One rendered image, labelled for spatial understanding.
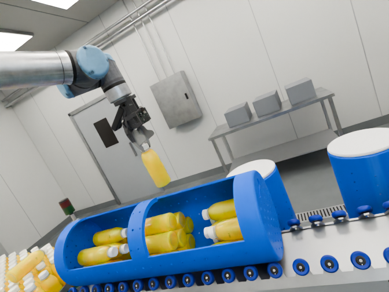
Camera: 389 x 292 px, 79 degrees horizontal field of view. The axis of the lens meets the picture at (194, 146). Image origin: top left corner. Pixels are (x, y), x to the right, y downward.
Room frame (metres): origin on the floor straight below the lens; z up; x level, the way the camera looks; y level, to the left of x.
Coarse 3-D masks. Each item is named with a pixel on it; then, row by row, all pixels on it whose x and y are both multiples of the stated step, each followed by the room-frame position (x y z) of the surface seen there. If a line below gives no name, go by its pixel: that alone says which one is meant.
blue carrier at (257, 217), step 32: (192, 192) 0.89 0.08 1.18; (224, 192) 0.87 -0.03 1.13; (256, 192) 0.63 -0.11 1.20; (96, 224) 1.14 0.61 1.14; (128, 224) 1.08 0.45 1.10; (256, 224) 0.57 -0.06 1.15; (64, 256) 0.89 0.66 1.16; (160, 256) 0.69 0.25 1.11; (192, 256) 0.65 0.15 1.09; (224, 256) 0.61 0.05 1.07; (256, 256) 0.58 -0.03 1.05
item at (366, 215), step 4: (388, 212) 0.64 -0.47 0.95; (360, 216) 0.68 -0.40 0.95; (364, 216) 0.67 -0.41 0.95; (368, 216) 0.66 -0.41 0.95; (372, 216) 0.67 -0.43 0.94; (376, 216) 0.67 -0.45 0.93; (336, 220) 0.70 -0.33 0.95; (340, 220) 0.69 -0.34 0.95; (344, 220) 0.69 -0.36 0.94; (348, 220) 0.69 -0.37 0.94; (352, 220) 0.69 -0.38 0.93; (312, 224) 0.73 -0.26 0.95; (316, 224) 0.72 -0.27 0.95; (320, 224) 0.72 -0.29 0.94; (324, 224) 0.72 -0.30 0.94; (328, 224) 0.72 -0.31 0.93; (292, 228) 0.75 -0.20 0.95; (296, 228) 0.75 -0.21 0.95; (300, 228) 0.75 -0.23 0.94; (304, 228) 0.75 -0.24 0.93
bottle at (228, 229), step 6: (222, 222) 0.69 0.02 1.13; (228, 222) 0.68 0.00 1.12; (234, 222) 0.66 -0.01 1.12; (216, 228) 0.69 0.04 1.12; (222, 228) 0.67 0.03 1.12; (228, 228) 0.66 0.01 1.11; (234, 228) 0.65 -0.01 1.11; (216, 234) 0.68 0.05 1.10; (222, 234) 0.67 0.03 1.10; (228, 234) 0.66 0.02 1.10; (234, 234) 0.65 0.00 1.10; (240, 234) 0.64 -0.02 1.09; (228, 240) 0.67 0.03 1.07
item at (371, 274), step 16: (336, 272) 0.54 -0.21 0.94; (352, 272) 0.52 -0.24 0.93; (368, 272) 0.51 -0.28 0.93; (384, 272) 0.49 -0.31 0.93; (144, 288) 0.80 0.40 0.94; (160, 288) 0.77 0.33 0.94; (176, 288) 0.74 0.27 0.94; (192, 288) 0.71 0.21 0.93; (208, 288) 0.69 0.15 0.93; (224, 288) 0.66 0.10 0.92; (240, 288) 0.64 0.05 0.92; (256, 288) 0.62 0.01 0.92; (272, 288) 0.60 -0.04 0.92; (288, 288) 0.58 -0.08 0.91
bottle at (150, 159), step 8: (144, 152) 0.93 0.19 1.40; (152, 152) 0.92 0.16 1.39; (144, 160) 0.92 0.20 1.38; (152, 160) 0.91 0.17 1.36; (160, 160) 0.94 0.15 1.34; (152, 168) 0.91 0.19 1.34; (160, 168) 0.92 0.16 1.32; (152, 176) 0.92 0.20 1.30; (160, 176) 0.91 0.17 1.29; (168, 176) 0.94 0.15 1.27; (160, 184) 0.92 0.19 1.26
